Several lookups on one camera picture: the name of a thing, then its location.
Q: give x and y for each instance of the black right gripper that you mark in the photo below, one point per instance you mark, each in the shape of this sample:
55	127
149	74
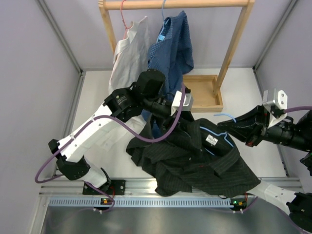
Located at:
252	136

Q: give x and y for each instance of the light blue hanger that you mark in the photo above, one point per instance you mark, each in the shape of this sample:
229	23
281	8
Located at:
224	134

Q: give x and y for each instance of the dark pinstriped shirt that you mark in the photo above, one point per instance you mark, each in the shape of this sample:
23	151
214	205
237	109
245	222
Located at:
193	158

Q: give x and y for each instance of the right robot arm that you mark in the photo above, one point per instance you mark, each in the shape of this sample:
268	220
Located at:
287	127

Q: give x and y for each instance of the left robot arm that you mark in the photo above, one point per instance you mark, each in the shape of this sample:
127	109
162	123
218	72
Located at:
119	107

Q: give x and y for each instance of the blue checked shirt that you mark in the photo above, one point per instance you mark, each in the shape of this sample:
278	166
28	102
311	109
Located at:
172	57

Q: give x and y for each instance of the white shirt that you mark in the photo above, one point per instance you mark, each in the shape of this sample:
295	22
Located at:
131	56

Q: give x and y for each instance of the pink hanger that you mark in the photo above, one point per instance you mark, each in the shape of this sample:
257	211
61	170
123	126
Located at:
126	27

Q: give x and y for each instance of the wooden clothes rack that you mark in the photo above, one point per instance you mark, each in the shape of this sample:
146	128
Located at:
205	88

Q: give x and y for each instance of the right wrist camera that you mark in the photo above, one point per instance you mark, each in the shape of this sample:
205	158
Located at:
275	102

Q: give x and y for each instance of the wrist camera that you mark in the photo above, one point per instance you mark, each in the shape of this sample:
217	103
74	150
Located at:
275	102
187	99

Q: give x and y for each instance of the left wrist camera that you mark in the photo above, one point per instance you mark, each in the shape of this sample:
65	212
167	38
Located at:
187	99

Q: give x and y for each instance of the aluminium frame post right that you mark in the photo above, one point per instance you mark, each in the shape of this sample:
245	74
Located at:
275	33

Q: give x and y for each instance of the aluminium frame post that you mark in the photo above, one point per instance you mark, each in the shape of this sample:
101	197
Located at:
275	33
43	6

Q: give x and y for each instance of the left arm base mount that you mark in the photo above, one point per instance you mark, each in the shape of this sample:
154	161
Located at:
116	187

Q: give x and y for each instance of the perforated cable duct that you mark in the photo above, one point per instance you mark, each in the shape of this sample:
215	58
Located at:
210	202

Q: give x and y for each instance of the aluminium frame post left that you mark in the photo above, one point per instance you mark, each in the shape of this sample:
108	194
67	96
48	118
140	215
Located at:
43	6

